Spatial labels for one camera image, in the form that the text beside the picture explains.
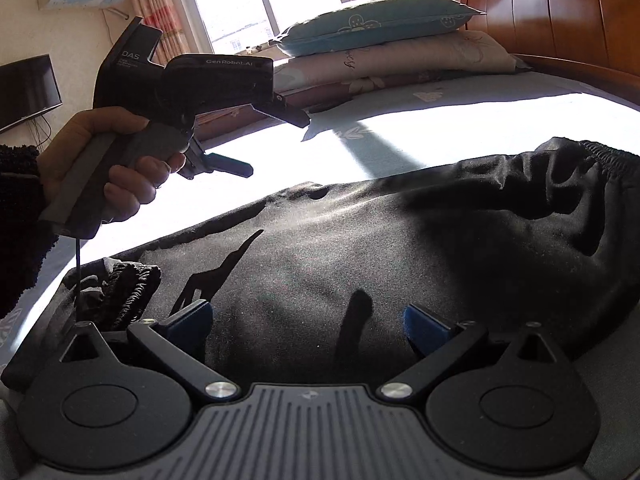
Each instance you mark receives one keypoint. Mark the person's left hand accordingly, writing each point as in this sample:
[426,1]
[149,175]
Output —
[127,189]

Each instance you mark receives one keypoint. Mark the wooden headboard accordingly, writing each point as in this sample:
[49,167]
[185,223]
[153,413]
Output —
[593,41]

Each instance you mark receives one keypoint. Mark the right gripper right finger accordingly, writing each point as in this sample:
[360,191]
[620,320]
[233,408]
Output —
[427,331]

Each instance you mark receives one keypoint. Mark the black left sleeve forearm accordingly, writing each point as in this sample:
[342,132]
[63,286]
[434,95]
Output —
[25,240]

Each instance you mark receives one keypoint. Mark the black track pants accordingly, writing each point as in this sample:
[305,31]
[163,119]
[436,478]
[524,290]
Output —
[309,283]

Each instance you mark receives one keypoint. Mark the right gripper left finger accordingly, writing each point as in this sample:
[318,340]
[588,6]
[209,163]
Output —
[189,328]

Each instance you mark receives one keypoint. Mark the beige floral pillow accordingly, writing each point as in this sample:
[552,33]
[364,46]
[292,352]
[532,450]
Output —
[472,52]

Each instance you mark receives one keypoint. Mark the blue floral bed sheet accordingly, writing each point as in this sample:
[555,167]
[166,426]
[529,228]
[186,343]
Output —
[487,405]

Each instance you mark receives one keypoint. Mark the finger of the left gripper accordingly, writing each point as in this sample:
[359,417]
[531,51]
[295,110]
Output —
[215,162]

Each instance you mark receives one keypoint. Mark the pink floral quilt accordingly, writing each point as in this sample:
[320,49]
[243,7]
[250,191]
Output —
[213,124]

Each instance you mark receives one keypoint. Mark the black flat screen monitor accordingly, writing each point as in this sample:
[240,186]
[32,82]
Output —
[28,89]

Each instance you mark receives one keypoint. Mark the blue floral pillow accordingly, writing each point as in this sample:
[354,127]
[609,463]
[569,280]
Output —
[366,23]

